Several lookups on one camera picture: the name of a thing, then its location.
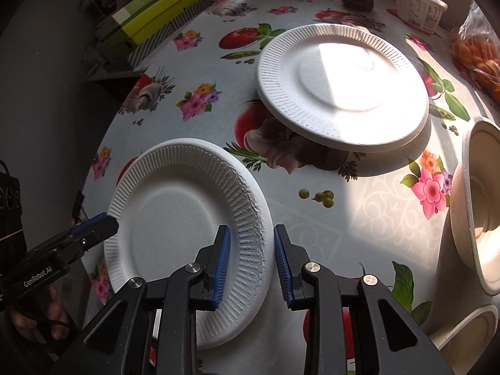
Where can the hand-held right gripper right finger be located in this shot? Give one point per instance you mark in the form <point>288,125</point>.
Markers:
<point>281,269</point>

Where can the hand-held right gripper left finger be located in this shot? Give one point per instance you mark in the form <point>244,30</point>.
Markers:
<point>220,265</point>

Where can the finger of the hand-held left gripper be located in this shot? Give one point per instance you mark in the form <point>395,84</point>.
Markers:
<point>101,232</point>
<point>90,222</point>

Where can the white paper plate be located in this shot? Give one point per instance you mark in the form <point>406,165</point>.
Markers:
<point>343,86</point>
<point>175,218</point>

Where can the beige paper bowl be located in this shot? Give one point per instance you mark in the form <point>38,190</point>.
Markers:
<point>468,326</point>
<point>474,211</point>

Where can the person's left hand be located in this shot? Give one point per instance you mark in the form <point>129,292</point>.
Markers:
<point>54,320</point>

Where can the floral tomato print tablecloth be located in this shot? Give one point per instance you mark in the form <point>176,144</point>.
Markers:
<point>351,211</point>

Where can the yellow box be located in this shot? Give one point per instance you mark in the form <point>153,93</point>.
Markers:
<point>164,11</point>

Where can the plastic bag of oranges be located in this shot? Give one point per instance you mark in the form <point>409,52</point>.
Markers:
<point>478,58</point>

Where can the white plastic tub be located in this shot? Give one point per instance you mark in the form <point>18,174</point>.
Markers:
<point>418,4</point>

